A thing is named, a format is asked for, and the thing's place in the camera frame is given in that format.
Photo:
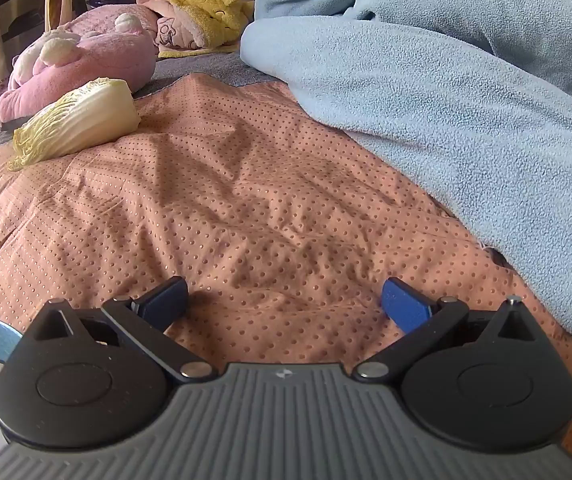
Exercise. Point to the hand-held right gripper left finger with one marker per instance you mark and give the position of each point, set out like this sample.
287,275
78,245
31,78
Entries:
165,302

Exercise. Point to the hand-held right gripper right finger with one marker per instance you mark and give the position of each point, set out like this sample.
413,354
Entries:
406,304

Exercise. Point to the pink dotted bedspread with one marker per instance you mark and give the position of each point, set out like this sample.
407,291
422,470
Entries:
241,200

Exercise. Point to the napa cabbage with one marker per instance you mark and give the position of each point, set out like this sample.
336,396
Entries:
90,120

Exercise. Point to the light blue fleece blanket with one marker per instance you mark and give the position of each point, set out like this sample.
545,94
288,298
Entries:
416,85

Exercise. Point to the pink plush toy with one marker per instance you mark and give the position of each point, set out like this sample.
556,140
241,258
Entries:
100,55

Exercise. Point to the pink printed cloth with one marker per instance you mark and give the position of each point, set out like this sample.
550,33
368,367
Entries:
168,30

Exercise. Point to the yellow plush garment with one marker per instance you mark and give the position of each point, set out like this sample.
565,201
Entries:
205,15

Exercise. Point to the dark blue bag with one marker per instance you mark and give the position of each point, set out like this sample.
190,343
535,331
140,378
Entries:
110,0

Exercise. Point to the black treadmill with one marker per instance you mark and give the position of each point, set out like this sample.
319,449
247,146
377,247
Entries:
20,15

